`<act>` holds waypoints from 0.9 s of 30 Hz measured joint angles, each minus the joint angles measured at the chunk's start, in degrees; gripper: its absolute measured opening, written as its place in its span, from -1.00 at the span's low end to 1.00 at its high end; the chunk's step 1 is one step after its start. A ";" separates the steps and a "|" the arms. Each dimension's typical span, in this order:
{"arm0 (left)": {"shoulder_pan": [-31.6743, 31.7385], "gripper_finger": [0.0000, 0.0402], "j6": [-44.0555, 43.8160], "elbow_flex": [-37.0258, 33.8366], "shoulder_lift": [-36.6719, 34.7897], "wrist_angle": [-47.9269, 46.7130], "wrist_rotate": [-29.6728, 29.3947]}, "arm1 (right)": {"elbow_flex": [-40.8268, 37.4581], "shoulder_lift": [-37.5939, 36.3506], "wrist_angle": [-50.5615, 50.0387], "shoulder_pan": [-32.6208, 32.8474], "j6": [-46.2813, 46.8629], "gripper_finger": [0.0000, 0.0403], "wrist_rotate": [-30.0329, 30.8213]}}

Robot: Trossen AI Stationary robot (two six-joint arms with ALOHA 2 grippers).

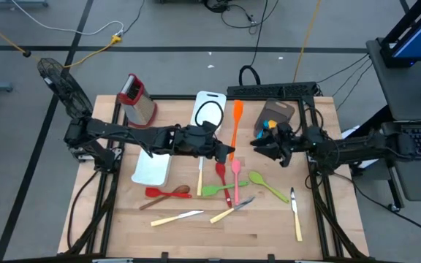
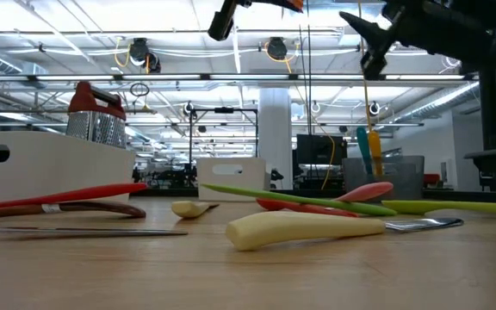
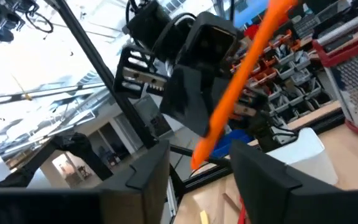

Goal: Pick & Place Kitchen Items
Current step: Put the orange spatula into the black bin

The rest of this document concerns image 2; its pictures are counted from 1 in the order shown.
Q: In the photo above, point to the red silicone spatula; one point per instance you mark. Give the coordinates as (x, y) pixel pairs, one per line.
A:
(80, 194)

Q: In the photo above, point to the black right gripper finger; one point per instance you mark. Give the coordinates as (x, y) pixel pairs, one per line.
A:
(368, 32)

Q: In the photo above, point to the green silicone spatula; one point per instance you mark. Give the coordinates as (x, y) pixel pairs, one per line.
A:
(295, 199)

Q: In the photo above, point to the black metal camera stand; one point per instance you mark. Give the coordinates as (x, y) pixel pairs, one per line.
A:
(224, 110)

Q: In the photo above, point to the light green silicone spoon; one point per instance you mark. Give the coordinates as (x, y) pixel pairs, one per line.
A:
(446, 206)

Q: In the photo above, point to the black aluminium table frame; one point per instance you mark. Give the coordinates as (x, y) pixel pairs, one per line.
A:
(467, 197)

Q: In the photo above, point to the red chair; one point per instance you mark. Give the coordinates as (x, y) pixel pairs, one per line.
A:
(432, 179)

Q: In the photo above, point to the black monitor stand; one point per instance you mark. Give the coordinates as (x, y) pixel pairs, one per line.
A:
(489, 112)

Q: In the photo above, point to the black flat screen display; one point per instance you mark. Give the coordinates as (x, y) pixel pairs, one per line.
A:
(321, 150)

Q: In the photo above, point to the white plastic bin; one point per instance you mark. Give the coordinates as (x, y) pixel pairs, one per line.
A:
(248, 185)
(58, 168)

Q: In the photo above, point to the pink silicone spatula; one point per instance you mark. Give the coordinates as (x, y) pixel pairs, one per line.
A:
(368, 190)

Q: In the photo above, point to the yellow silicone spatula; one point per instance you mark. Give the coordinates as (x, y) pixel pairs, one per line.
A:
(375, 146)

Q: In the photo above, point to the red silicone spoon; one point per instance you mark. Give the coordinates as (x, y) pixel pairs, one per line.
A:
(282, 206)

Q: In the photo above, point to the blue silicone spatula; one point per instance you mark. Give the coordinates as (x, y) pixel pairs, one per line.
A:
(362, 142)

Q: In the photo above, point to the brown wooden spoon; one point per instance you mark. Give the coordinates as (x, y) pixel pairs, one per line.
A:
(114, 208)

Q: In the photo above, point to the white square pillar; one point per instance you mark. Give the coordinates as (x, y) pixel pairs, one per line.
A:
(275, 138)

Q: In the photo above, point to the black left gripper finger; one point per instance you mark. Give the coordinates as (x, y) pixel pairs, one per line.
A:
(265, 2)

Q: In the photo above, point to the orange silicone spatula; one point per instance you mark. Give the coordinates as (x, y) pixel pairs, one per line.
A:
(296, 5)

